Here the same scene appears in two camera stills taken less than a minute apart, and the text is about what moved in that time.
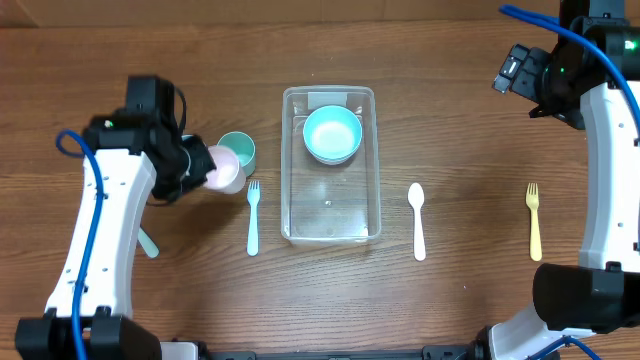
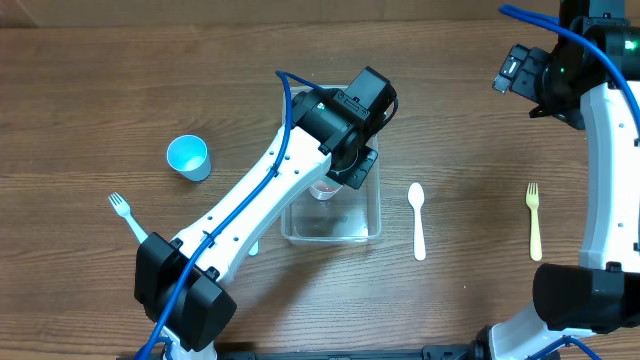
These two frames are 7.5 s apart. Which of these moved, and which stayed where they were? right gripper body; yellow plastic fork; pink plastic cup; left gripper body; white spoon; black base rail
Moved: left gripper body; pink plastic cup
Stayed: yellow plastic fork; right gripper body; white spoon; black base rail
